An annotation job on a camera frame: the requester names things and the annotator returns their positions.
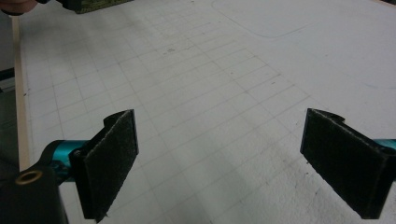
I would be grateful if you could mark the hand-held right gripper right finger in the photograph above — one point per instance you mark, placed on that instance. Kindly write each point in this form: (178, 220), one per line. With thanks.
(342, 161)

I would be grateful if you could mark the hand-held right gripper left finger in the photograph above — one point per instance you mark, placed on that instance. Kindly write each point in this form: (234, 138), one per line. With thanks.
(109, 161)

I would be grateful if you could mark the green woven basket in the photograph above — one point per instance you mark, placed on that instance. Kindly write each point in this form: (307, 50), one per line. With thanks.
(102, 4)

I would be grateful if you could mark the white grid mat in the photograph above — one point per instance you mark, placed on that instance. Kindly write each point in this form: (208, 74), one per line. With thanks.
(218, 93)

